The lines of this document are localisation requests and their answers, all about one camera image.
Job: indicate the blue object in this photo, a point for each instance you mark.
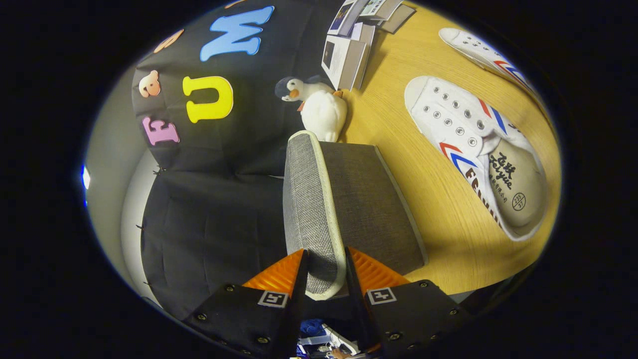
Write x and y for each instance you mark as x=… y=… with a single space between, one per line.
x=311 y=327

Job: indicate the penguin plush toy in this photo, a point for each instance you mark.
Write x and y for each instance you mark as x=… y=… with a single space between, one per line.
x=299 y=89

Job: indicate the pale teal cover book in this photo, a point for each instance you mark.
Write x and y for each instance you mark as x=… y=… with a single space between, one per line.
x=380 y=7

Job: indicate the white plush toy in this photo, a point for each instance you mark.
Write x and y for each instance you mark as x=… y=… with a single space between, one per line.
x=324 y=117

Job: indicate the grey fabric storage box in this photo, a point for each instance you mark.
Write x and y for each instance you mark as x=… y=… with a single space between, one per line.
x=359 y=199

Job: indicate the white book dark photo cover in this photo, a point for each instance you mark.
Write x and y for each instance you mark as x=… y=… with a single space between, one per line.
x=344 y=60

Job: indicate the plain white book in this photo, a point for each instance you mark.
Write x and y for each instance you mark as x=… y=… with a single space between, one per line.
x=366 y=34

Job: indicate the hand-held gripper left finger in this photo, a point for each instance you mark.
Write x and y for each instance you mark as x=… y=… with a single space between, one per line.
x=298 y=309

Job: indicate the white striped canvas shoe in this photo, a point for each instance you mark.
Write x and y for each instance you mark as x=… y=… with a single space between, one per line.
x=458 y=119
x=478 y=50

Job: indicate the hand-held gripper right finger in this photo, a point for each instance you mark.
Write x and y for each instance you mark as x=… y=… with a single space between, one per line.
x=356 y=309

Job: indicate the dark grey book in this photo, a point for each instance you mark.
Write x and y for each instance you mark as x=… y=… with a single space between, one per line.
x=400 y=17

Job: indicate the book with blue photo cover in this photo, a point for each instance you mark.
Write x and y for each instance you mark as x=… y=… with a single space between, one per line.
x=344 y=15

